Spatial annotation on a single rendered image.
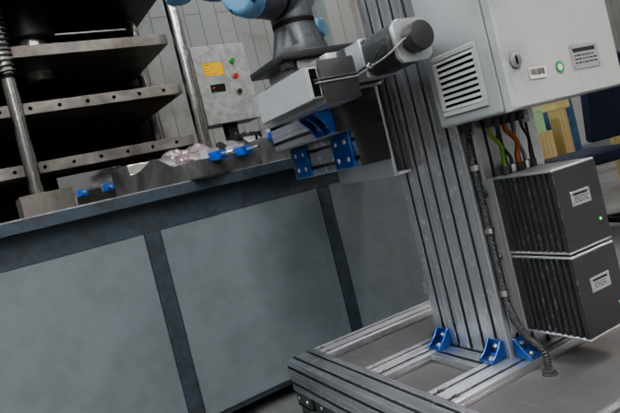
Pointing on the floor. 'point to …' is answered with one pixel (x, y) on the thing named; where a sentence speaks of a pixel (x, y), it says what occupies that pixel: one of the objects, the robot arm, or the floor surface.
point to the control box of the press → (224, 86)
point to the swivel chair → (599, 130)
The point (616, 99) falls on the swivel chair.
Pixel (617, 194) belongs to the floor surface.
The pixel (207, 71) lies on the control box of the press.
